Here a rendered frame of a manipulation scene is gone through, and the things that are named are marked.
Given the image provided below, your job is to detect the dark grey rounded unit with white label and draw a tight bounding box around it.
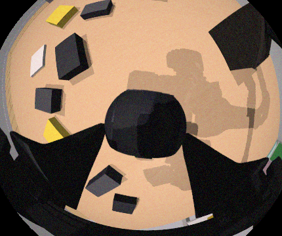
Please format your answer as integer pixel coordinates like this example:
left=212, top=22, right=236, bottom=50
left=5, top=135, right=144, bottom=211
left=104, top=89, right=186, bottom=159

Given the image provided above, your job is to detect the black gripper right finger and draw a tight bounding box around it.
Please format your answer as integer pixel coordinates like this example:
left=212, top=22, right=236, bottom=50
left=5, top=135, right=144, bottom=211
left=182, top=133, right=269, bottom=218

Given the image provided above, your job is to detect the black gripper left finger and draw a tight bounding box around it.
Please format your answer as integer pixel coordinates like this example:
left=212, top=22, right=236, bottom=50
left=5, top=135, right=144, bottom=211
left=10, top=123, right=105, bottom=210

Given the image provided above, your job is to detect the white flat square plate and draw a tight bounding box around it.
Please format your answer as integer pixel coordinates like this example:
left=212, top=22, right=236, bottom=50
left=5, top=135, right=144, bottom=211
left=30, top=45, right=46, bottom=78

